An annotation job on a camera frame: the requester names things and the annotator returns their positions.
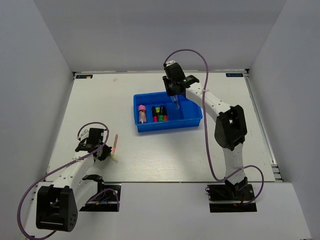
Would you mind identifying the crayon bottle pink cap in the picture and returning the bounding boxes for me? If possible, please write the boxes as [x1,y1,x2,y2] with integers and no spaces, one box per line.
[138,104,147,124]

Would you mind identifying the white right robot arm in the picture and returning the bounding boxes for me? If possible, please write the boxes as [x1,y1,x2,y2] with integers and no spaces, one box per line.
[162,60,248,200]

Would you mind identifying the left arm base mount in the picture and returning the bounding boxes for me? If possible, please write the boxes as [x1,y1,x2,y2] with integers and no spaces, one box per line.
[80,183,122,213]

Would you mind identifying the tan pencil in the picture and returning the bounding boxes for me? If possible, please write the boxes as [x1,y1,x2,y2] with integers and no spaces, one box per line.
[111,134,119,155]

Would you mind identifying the pink cap black highlighter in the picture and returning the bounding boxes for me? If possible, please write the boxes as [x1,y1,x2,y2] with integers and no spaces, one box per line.
[151,106,158,122]

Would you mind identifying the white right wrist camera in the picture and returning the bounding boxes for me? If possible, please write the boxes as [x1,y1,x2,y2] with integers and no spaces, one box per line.
[164,60,175,67]

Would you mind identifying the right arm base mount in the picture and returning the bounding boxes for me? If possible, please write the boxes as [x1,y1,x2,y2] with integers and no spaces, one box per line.
[205,184,257,213]

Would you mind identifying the right corner label sticker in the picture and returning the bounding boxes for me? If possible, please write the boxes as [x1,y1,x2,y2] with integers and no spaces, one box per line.
[225,72,244,78]

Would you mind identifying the corner label sticker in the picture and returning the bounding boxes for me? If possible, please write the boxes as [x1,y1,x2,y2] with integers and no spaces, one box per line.
[225,72,244,78]
[75,74,93,79]

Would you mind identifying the green cap black highlighter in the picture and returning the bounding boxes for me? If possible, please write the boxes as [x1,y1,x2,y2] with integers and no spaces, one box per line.
[158,114,165,122]

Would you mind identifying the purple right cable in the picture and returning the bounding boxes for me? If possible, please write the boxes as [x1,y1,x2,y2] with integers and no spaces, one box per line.
[163,49,265,206]

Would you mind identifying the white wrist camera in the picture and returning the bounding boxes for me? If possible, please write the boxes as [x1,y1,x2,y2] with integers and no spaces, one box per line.
[77,129,89,141]
[164,60,175,67]

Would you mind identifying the blue divided plastic bin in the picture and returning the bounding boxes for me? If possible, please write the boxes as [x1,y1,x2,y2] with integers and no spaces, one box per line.
[133,92,203,133]

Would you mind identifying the orange cap black highlighter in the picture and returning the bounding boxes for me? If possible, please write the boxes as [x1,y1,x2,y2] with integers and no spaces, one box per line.
[159,105,168,121]

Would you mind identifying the pale yellow pen tube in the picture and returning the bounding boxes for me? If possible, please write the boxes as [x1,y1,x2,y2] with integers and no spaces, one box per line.
[109,155,119,164]

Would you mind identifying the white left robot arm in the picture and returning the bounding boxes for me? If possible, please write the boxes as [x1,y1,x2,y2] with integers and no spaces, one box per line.
[35,128,112,232]

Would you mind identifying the yellow cap black highlighter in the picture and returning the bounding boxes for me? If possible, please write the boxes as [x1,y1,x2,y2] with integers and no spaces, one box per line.
[155,107,160,116]

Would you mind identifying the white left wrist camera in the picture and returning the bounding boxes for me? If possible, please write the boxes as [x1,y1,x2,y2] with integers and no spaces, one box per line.
[77,129,89,141]

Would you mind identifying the left corner label sticker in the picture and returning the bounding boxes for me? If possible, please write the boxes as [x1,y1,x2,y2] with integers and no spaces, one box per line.
[75,74,93,79]

